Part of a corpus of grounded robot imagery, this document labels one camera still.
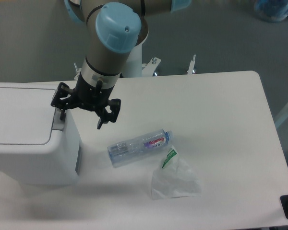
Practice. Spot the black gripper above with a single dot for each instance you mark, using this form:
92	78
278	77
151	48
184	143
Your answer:
87	97

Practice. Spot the white plastic trash can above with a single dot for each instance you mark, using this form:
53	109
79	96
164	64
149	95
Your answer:
37	146

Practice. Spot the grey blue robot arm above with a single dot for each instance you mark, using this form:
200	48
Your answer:
115	28

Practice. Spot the clear plastic water bottle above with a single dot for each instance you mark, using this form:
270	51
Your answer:
140	147

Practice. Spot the crumpled clear plastic bag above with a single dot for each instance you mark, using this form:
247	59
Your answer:
174	178

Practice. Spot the blue plastic bag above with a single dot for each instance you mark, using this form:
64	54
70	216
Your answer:
272	11

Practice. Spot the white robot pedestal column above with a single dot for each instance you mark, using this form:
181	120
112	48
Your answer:
133	65

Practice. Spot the white metal base frame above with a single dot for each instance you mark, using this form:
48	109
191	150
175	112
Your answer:
150	69

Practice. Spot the white frame at right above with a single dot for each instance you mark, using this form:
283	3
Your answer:
282	116

